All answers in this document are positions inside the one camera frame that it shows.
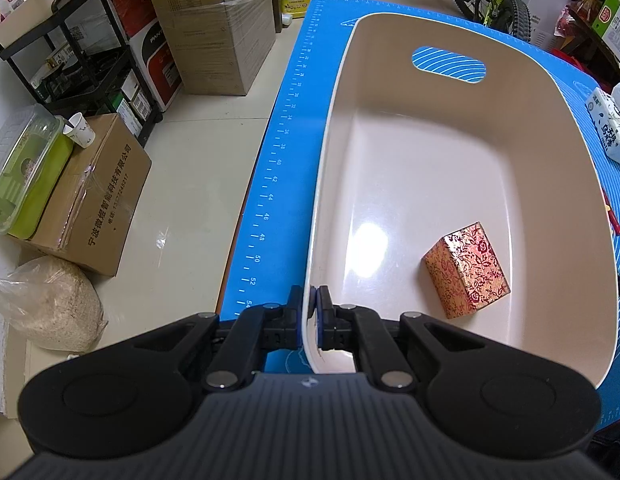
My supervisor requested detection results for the red floral patterned box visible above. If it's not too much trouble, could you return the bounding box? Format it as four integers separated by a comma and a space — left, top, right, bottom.
423, 222, 511, 318

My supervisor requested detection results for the beige plastic storage bin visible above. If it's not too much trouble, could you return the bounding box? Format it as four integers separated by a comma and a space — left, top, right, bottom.
304, 13, 618, 385

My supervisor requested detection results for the red Ultraman figure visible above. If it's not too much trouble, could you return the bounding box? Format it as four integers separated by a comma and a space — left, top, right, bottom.
602, 190, 620, 236

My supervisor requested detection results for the floor cardboard box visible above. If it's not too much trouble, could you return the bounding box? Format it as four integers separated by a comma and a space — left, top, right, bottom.
10, 114, 152, 278

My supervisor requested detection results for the bag of grain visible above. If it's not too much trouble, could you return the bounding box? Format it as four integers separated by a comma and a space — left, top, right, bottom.
0, 256, 107, 353

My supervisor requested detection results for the white paper cup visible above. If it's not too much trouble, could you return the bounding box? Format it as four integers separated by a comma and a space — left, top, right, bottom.
63, 112, 96, 148

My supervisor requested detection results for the green lidded plastic container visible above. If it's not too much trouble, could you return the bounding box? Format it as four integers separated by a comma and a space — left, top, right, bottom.
0, 104, 75, 240

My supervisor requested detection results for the large stacked cardboard box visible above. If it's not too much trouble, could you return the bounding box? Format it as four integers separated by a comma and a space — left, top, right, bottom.
152, 0, 275, 96

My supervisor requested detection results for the black metal shelf rack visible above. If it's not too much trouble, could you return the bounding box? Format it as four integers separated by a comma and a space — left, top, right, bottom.
0, 0, 162, 145

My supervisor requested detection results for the white tissue box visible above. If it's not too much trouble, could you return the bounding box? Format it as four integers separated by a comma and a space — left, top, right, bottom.
586, 83, 620, 165

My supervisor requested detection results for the dark wooden side table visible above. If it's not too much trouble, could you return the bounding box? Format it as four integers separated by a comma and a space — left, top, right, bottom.
560, 6, 620, 91

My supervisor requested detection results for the green white product box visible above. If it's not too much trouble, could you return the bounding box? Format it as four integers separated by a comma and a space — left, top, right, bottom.
592, 0, 620, 63

